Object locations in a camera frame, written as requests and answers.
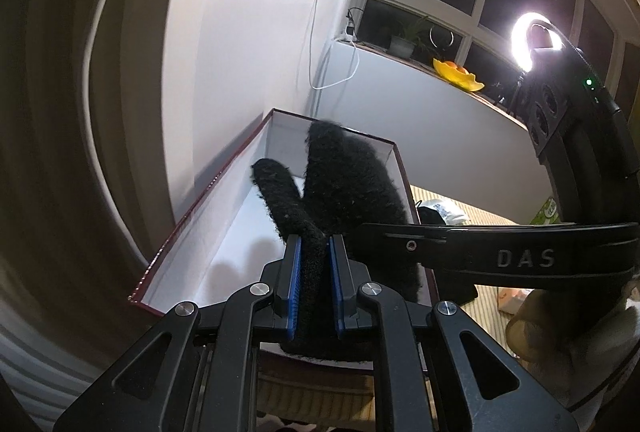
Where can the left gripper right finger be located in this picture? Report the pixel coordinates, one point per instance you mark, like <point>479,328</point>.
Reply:
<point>344,289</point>

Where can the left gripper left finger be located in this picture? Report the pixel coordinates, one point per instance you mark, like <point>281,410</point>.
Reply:
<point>286,293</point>

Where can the black fuzzy glove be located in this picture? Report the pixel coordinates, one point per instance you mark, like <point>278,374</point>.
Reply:
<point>346,185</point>

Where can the white plastic packet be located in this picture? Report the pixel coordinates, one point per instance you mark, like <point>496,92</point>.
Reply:
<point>441,211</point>

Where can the right hand in white glove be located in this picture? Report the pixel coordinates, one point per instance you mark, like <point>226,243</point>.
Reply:
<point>574,343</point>

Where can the green white package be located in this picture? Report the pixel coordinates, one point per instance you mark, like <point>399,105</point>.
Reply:
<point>547,214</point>

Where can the maroon cardboard box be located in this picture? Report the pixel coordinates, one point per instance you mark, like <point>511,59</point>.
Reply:
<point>227,236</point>

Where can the striped yellow tablecloth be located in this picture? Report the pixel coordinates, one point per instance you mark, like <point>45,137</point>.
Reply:
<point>478,253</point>

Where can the yellow flower-shaped dish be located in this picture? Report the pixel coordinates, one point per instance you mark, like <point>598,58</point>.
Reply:
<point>457,75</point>

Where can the potted plant on sill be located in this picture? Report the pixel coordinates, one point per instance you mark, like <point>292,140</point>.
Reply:
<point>409,38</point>

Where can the ring light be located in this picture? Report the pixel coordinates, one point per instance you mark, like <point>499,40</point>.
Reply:
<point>532,31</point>

